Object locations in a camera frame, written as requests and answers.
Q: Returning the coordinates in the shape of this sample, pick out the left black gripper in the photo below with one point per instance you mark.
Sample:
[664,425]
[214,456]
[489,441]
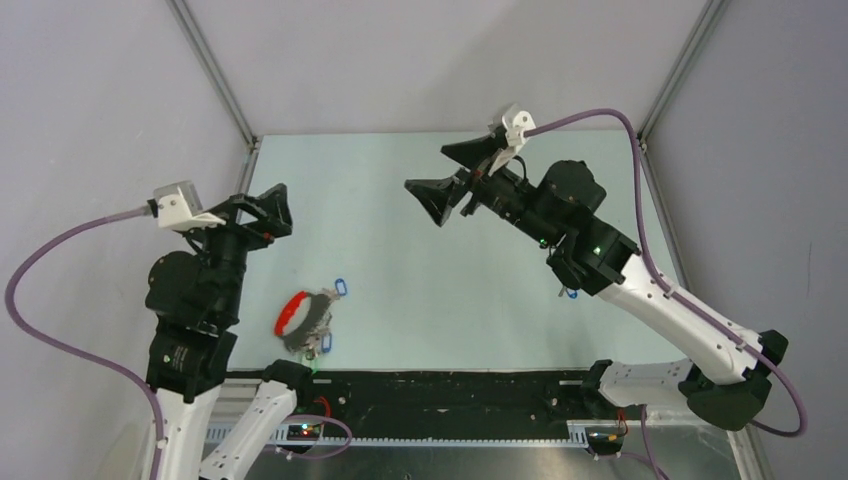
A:
[273,208]

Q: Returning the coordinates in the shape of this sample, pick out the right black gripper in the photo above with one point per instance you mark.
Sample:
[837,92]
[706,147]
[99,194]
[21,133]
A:
[440,196]

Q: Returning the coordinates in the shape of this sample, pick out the blue key tag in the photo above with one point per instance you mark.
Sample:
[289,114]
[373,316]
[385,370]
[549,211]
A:
[341,287]
[326,343]

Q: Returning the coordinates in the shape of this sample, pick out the red handled metal key holder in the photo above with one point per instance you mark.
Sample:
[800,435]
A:
[304,319]

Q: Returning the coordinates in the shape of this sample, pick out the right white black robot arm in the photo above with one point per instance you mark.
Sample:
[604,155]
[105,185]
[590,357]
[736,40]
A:
[723,377]

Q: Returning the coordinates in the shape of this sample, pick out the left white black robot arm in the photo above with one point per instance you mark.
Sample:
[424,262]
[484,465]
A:
[196,297]

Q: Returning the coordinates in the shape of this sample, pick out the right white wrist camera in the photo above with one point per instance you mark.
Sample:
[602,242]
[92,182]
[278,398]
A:
[509,128]

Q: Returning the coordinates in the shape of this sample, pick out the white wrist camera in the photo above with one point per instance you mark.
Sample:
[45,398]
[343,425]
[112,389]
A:
[177,207]
[509,128]

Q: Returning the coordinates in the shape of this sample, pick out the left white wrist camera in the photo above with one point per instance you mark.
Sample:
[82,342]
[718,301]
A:
[177,207]

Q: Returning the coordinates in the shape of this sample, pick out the left aluminium frame post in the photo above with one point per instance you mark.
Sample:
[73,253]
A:
[198,43]

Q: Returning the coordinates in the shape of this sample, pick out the aluminium frame post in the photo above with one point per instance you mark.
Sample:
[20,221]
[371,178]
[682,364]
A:
[694,44]
[198,43]

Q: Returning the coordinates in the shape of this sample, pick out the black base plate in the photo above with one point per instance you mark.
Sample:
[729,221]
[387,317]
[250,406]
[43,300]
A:
[528,404]

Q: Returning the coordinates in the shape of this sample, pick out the slotted cable duct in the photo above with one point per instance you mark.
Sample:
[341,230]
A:
[282,436]

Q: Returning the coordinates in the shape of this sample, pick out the right aluminium frame post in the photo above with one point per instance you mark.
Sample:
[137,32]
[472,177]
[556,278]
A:
[694,44]

